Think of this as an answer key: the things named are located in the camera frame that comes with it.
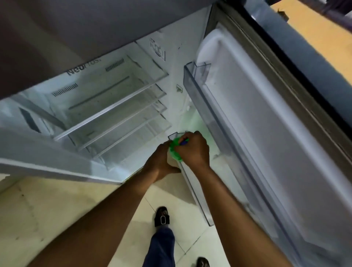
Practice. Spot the person's left hand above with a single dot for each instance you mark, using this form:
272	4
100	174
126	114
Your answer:
158	163

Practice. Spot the person's right hand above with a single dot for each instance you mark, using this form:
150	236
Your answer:
196	152

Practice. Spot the person's left thumb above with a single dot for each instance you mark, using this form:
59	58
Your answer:
173	170

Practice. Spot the person's right fingers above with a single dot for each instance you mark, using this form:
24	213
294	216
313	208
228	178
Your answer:
191	137

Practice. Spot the green plastic bottle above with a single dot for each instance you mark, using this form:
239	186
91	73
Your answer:
173	151

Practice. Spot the short clear door bin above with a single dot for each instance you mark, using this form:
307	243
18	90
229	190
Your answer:
192	187

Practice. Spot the person's right forearm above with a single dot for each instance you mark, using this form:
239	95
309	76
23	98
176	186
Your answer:
233	217

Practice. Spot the person's left forearm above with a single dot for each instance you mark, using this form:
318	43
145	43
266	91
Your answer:
104	220

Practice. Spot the blue bottle cap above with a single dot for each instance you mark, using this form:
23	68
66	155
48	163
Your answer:
183	142

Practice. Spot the grey refrigerator cabinet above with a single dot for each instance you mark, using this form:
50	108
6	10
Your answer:
176	115

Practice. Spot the black buckled sandal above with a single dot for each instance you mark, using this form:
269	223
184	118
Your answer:
162	217

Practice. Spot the long clear door bin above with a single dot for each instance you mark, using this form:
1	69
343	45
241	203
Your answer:
198	74

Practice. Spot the white-lined refrigerator door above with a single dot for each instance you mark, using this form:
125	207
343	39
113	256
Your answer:
264	132

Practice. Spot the blue trouser leg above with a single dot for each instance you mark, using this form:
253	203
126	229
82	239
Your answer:
161	247

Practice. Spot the large glass refrigerator shelf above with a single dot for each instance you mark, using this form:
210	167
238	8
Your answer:
110	90

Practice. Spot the white printed label sticker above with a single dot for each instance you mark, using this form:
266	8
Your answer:
157	49

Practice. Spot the grey freezer door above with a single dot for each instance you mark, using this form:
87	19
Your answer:
82	30

